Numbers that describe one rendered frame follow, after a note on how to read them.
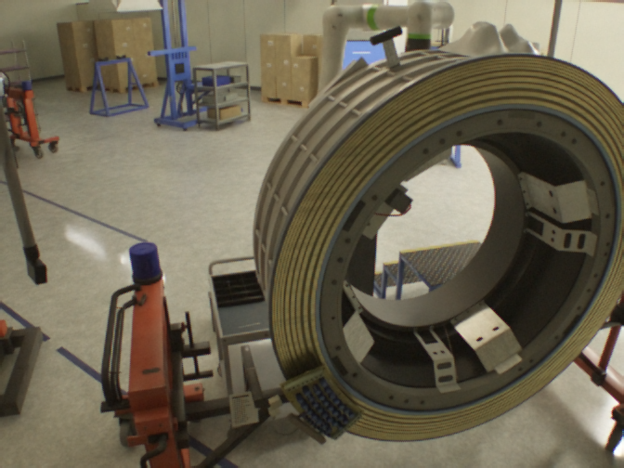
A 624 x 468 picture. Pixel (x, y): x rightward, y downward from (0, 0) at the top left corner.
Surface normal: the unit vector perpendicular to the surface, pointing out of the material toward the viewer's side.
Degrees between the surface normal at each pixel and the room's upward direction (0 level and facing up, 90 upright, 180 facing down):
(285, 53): 90
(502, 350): 61
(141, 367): 0
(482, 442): 0
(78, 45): 90
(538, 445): 0
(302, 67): 90
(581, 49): 90
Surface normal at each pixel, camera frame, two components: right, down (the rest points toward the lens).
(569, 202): -0.24, 0.63
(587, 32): -0.57, 0.36
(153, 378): 0.00, -0.90
